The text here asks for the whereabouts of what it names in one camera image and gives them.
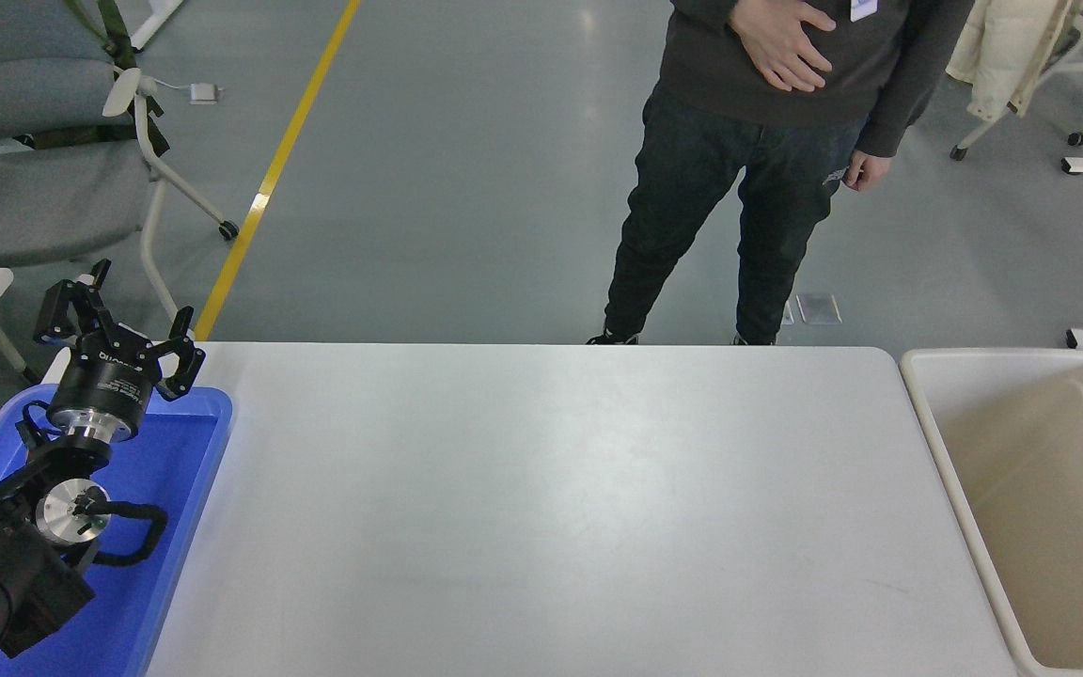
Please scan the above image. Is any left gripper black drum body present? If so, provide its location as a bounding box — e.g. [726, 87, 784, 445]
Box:
[46, 338, 163, 432]

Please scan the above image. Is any blue plastic tray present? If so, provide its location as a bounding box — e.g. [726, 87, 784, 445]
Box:
[0, 384, 234, 677]

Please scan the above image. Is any cream padded coat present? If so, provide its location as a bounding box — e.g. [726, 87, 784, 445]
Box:
[946, 0, 1083, 123]

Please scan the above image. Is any grey office chair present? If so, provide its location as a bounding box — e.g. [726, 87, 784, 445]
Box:
[0, 0, 242, 325]

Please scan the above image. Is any person's right hand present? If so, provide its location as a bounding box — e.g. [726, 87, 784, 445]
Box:
[729, 0, 837, 93]

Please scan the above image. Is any person's left hand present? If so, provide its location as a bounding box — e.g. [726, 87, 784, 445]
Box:
[843, 150, 894, 193]

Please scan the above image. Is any white desk leg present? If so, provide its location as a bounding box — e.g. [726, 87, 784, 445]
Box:
[131, 0, 185, 51]

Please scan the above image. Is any olive green strap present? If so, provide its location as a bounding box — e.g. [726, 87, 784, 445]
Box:
[29, 0, 171, 159]

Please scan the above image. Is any white power adapter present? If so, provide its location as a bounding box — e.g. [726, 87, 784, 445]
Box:
[151, 79, 224, 105]

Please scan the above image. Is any person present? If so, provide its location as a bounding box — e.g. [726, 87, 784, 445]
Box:
[587, 0, 975, 346]

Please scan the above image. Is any large pale plastic bin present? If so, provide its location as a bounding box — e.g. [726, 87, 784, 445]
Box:
[899, 347, 1083, 677]

